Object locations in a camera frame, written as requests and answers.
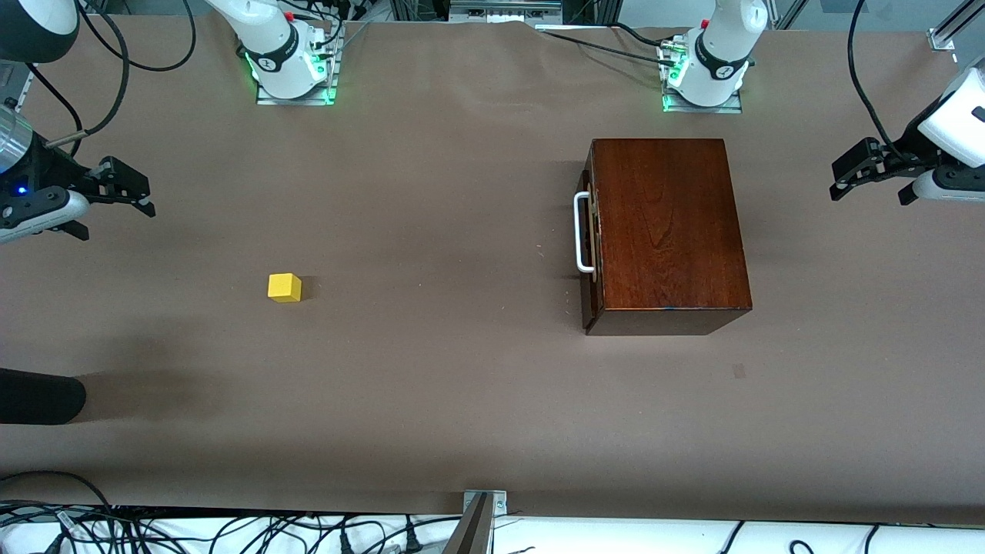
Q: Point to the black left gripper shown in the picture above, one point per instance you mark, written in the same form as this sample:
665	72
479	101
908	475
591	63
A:
906	159

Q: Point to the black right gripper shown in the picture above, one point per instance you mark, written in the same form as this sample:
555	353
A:
48	171

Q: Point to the yellow cube block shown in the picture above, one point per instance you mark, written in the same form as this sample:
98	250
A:
284	288

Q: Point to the light wood cabinet door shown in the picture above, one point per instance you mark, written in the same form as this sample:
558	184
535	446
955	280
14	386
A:
579	231

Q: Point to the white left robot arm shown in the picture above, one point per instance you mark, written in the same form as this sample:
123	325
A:
719	46

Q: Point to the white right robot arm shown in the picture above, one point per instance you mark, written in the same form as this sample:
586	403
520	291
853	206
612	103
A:
269	38

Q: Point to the dark brown wooden cabinet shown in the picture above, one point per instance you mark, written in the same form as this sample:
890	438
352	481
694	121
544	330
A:
669	223

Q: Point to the black cylinder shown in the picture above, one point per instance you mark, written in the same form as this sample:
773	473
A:
38	396

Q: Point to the brown table cover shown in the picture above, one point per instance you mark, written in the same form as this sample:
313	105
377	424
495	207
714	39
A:
385	385

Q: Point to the black power plug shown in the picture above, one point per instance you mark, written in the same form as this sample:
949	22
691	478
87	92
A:
412	542
346	542

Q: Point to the dark metal bar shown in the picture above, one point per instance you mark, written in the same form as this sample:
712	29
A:
471	538

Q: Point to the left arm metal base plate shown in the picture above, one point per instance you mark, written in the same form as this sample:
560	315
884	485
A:
731	108

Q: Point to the aluminium corner bracket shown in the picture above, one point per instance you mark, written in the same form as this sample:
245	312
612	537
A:
943	38

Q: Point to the aluminium frame rail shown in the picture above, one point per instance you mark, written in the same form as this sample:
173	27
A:
504	9
11	77

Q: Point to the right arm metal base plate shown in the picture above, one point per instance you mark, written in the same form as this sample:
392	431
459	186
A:
308	101

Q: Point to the silver metal bracket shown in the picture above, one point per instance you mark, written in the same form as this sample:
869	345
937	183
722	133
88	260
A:
500	504

